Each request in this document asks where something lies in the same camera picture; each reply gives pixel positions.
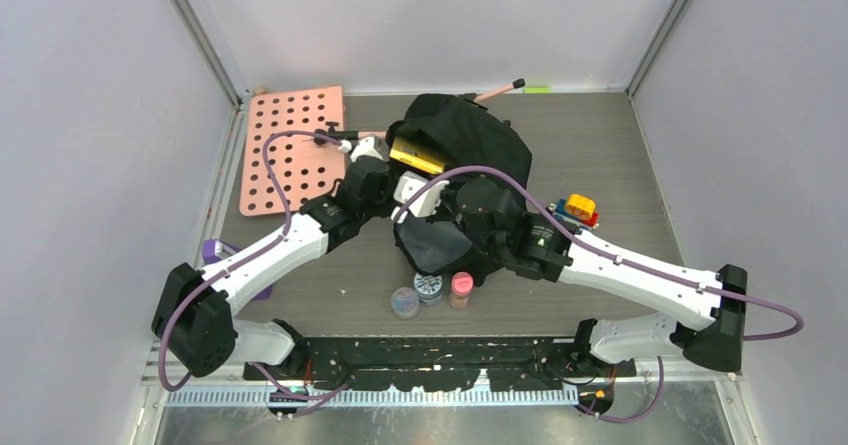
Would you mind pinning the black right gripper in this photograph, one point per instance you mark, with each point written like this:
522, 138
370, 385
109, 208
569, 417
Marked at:
447, 192

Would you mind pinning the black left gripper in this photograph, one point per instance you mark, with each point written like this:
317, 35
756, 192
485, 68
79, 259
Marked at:
389, 182

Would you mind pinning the yellow illustrated book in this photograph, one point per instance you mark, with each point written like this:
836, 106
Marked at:
418, 157

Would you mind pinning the black backpack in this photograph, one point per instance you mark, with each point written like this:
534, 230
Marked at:
465, 134

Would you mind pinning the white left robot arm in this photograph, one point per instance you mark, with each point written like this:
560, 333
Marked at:
196, 317

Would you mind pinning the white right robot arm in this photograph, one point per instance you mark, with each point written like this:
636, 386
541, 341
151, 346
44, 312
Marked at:
697, 314

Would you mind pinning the pink perforated board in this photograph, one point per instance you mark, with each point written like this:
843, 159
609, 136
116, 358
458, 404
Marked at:
303, 168

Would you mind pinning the pink stand with black feet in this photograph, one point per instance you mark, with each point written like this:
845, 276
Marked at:
332, 132

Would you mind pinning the pink lid jar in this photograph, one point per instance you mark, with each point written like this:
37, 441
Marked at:
461, 287

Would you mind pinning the colourful toy block car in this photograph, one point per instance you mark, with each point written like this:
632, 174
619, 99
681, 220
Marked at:
577, 209

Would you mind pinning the blue patterned lid jar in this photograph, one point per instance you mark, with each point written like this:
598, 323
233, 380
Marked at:
429, 288

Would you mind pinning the clear jar of beads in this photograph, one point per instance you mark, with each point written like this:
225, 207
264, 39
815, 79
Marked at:
405, 303

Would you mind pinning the purple card holder box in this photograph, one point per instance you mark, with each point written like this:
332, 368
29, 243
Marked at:
215, 250

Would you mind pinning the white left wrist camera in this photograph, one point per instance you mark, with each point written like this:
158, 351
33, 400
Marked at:
367, 146

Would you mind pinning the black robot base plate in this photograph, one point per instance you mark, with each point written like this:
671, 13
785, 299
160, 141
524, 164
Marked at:
444, 364

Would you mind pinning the aluminium frame rail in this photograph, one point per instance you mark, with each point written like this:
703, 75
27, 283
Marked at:
237, 385

